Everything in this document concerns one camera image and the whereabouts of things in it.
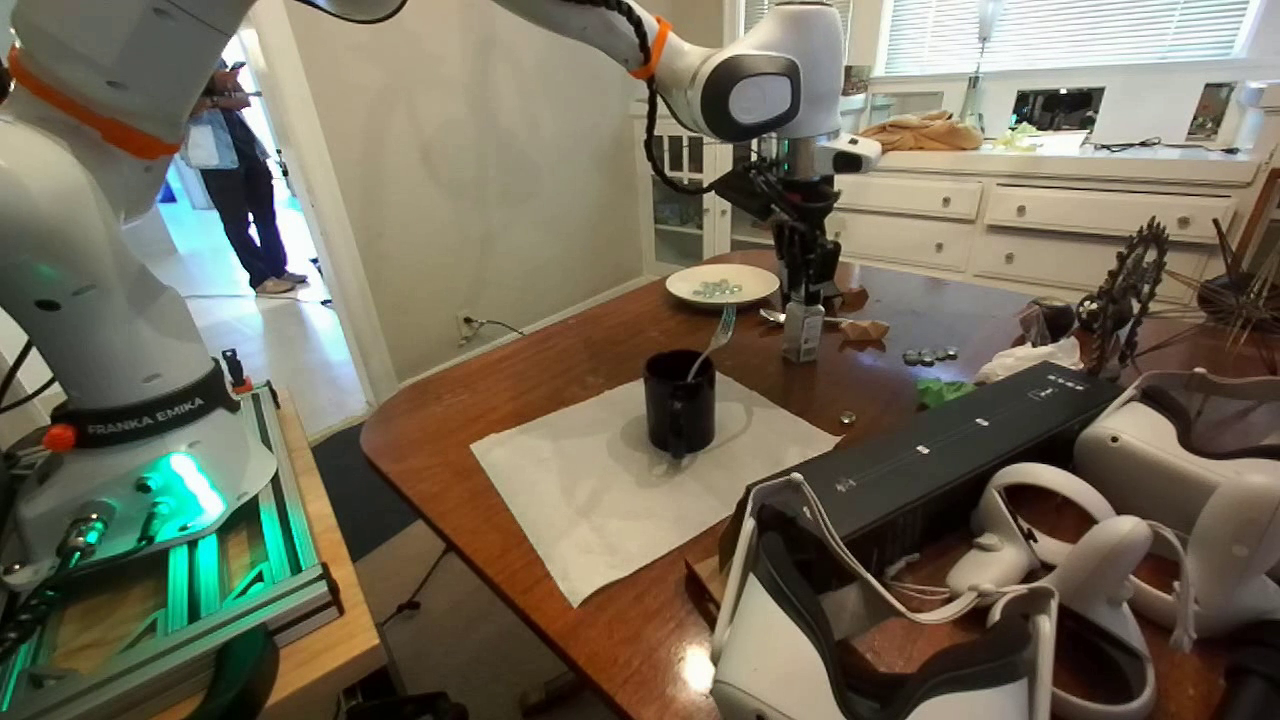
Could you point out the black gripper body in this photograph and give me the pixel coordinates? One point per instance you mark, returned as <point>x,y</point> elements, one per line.
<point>811,245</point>

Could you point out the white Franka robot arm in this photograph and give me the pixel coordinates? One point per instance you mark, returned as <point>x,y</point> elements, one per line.
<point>83,264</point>

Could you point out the glass shaker container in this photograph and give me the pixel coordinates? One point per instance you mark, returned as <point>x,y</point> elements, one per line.
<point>807,343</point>

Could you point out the silver spoon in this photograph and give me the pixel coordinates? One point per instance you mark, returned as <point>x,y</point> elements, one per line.
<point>774,322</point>

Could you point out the brown cork stopper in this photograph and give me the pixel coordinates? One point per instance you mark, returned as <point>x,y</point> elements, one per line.
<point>867,333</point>

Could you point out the heap of glass beads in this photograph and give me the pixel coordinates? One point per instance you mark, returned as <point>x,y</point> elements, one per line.
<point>720,285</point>

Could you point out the silver fork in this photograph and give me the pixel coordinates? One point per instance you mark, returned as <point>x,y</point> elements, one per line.
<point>720,333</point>

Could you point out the white round plate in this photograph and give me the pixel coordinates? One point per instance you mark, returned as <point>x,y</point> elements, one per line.
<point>693,285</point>

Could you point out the black mug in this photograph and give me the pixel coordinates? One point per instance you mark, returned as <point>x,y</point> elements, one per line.
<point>683,413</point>

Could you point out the brown wicker basket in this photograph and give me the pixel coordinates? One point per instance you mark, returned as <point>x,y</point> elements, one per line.
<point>930,136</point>

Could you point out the long black box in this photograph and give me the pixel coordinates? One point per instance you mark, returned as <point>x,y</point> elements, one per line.
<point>932,463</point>

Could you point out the white crumpled tissue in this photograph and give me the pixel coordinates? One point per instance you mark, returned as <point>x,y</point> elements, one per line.
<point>1024,362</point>

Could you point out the white dresser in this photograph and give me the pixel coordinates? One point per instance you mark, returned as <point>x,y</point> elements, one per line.
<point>1064,213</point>

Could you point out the white cloth mat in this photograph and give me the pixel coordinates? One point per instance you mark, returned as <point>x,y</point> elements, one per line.
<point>573,506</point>

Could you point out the white VR controller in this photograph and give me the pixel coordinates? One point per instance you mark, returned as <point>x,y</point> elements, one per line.
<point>986,561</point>
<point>1106,555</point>

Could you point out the window with white blinds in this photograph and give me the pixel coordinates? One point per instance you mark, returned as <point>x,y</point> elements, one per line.
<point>1133,34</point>

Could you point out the person in dark trousers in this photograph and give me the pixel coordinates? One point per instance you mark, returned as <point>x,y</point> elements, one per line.
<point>254,203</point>

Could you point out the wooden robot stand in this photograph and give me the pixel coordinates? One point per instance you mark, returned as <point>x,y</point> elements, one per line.
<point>341,641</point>

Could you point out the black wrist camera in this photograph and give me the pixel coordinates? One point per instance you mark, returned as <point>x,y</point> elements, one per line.
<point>762,184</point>

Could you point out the white wall outlet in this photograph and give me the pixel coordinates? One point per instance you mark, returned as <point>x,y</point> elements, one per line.
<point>466,327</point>

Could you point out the small photo frame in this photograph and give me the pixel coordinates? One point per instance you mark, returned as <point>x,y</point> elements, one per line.
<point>1210,109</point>

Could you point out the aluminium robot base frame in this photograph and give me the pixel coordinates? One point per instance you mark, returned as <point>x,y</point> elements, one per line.
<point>285,535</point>

